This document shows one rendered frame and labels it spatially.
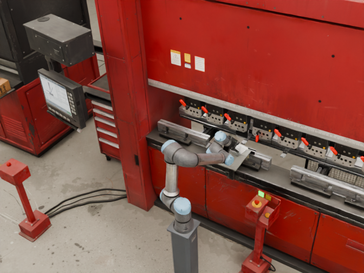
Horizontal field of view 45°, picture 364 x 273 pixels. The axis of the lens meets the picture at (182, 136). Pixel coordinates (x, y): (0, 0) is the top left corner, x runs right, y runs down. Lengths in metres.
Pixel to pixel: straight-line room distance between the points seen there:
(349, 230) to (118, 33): 2.19
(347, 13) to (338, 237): 1.66
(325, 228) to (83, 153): 2.91
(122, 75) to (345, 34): 1.68
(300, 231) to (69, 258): 2.02
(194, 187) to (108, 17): 1.61
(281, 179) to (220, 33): 1.20
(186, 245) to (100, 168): 1.99
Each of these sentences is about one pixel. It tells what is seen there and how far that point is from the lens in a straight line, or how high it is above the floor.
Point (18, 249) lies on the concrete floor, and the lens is 4.40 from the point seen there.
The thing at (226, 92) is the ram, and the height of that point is 1.49.
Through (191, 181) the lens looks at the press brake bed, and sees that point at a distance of 3.85.
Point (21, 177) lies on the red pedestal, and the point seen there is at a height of 0.73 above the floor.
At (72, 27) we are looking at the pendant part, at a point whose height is 1.95.
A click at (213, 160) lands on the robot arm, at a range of 2.96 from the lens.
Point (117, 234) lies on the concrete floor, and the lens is 4.24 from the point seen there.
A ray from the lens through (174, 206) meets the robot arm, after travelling 3.05.
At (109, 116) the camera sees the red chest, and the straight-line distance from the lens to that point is 4.46.
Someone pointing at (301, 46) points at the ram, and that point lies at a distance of 2.84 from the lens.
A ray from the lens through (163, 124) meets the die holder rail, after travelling 3.82.
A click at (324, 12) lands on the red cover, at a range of 2.70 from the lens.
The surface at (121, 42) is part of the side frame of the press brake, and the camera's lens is 3.34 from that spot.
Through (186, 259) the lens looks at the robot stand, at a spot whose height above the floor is 0.51.
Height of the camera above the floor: 3.20
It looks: 38 degrees down
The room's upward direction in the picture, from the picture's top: 3 degrees counter-clockwise
